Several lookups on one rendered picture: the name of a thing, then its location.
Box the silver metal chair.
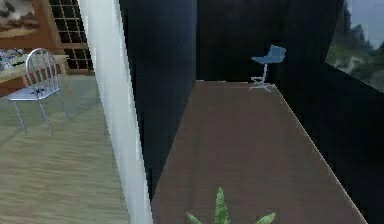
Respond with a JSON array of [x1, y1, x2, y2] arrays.
[[5, 47, 72, 136]]

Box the wooden table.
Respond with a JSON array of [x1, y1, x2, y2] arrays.
[[0, 54, 70, 98]]

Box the blue swivel stool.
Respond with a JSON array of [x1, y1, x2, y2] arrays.
[[248, 44, 287, 93]]

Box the green leafy house plant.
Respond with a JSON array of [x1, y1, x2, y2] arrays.
[[185, 186, 277, 224]]

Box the framed brown picture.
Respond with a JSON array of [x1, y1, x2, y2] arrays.
[[0, 0, 51, 39]]

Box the framed landscape picture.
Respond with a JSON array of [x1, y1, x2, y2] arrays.
[[325, 0, 384, 93]]

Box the wooden lattice shelf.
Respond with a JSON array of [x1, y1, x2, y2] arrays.
[[48, 0, 95, 76]]

